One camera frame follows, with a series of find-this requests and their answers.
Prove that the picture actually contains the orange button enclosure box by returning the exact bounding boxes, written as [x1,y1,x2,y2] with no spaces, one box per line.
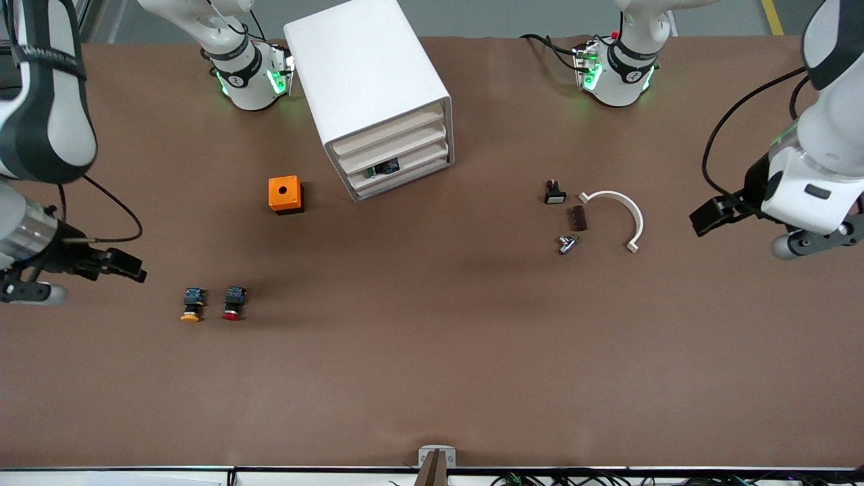
[268,175,305,216]

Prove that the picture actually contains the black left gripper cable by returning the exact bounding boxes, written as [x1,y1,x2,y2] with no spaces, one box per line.
[701,66,811,198]

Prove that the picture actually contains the dark camera support bar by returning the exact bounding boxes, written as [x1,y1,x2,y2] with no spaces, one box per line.
[413,450,450,486]

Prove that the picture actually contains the aluminium frame profile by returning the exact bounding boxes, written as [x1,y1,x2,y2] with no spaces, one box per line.
[67,0,97,43]

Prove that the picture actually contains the black arm base cable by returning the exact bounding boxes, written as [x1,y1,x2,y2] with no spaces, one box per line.
[519,33,583,72]

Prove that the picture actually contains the white curved plastic bracket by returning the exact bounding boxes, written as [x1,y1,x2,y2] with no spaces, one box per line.
[578,190,645,254]

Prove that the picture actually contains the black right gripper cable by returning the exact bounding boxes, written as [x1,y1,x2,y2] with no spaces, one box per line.
[59,174,144,244]

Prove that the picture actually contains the grey camera mounting bracket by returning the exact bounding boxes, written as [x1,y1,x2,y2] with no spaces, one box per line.
[418,445,457,468]

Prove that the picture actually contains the yellow push button switch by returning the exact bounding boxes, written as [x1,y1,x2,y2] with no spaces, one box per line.
[180,288,207,323]

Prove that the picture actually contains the red push button switch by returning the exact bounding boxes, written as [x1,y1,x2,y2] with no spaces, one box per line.
[222,286,247,322]

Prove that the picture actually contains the black cable bundle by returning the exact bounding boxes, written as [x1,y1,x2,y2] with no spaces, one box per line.
[489,471,864,486]

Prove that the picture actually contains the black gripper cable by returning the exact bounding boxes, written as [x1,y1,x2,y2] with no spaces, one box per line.
[59,174,144,244]
[701,66,811,198]

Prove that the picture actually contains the white drawer cabinet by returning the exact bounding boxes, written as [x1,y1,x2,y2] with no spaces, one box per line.
[283,0,455,203]

